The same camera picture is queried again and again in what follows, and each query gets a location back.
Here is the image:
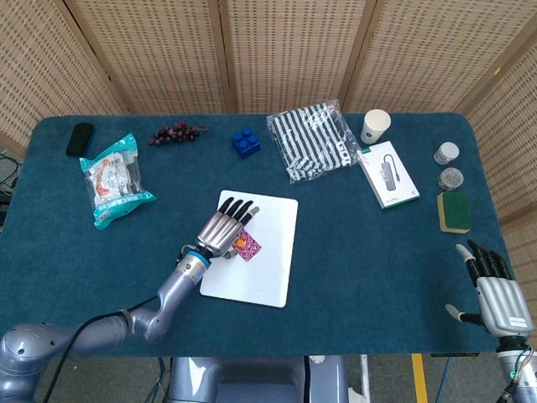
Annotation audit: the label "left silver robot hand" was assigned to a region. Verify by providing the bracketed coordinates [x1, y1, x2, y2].
[196, 196, 260, 259]

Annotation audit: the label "white table leg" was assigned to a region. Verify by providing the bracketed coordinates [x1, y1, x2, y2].
[359, 354, 372, 403]

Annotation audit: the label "striped cloth in plastic bag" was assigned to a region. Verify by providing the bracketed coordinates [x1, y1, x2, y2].
[266, 98, 362, 185]

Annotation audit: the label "black floor cables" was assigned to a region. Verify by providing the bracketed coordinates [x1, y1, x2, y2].
[0, 149, 21, 207]

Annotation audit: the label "teal clear snack bag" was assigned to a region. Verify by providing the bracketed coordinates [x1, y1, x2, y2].
[79, 133, 157, 231]

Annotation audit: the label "green yellow sponge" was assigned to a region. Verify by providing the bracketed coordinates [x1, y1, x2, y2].
[436, 191, 473, 233]

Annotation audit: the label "white rectangular board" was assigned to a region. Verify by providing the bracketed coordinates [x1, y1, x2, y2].
[199, 189, 300, 309]

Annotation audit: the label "black oblong case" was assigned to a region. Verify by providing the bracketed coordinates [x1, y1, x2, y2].
[65, 122, 95, 157]

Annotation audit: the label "thin blue cable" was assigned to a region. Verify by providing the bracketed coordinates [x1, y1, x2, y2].
[155, 356, 169, 403]

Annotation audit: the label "grey robot torso base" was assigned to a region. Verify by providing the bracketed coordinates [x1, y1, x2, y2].
[167, 355, 349, 403]

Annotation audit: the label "blue building block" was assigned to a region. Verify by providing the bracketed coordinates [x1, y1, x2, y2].
[231, 127, 262, 160]

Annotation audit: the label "white paper cup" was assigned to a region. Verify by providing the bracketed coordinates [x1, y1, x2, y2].
[360, 108, 392, 144]

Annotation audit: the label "dark red grape bunch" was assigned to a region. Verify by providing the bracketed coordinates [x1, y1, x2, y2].
[149, 119, 208, 147]

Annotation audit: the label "white green usb hub box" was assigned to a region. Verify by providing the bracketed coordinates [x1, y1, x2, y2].
[355, 140, 421, 211]

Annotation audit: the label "small jar with white lid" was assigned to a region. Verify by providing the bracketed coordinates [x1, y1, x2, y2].
[433, 141, 461, 165]

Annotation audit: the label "woven wicker folding screen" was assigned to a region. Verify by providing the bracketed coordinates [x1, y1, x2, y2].
[0, 0, 537, 226]

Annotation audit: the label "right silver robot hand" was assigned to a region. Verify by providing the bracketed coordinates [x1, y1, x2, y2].
[444, 238, 534, 339]

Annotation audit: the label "pink patterned card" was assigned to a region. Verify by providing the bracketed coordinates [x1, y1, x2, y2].
[233, 228, 264, 264]

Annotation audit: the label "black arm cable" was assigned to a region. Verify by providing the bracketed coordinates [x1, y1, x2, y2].
[41, 296, 163, 403]

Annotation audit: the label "blue felt table cover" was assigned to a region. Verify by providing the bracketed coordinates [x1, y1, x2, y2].
[0, 112, 511, 359]

